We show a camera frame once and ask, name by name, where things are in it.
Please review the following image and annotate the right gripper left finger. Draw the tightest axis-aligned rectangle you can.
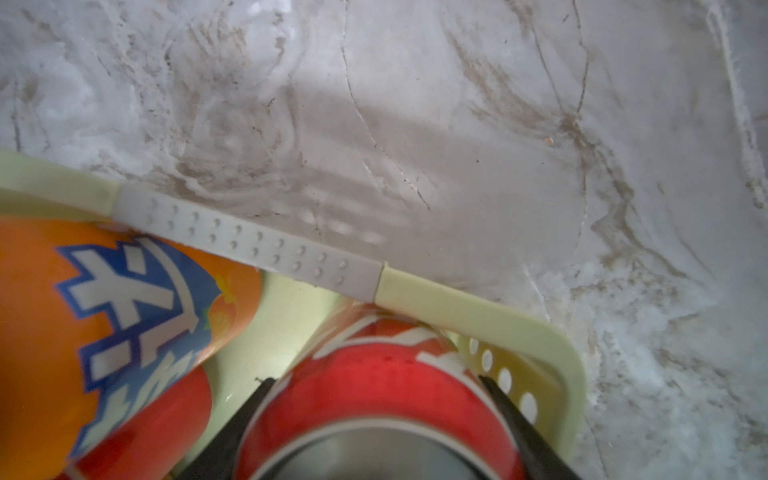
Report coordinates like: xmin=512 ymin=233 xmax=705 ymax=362
xmin=177 ymin=378 xmax=276 ymax=480

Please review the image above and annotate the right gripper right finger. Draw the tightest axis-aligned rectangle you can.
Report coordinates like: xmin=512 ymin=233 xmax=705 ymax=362
xmin=479 ymin=375 xmax=580 ymax=480

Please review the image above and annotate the pale green plastic basket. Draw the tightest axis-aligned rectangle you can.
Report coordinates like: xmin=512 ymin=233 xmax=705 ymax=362
xmin=1 ymin=150 xmax=586 ymax=476

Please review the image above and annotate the red cola can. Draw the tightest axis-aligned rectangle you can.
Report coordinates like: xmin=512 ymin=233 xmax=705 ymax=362
xmin=234 ymin=302 xmax=526 ymax=479

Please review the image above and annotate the red cola can left column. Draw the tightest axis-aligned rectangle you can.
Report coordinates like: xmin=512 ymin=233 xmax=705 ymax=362
xmin=58 ymin=367 xmax=213 ymax=480

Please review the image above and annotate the orange soda can far left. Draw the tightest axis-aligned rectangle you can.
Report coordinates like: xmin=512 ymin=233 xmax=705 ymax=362
xmin=1 ymin=216 xmax=263 ymax=479

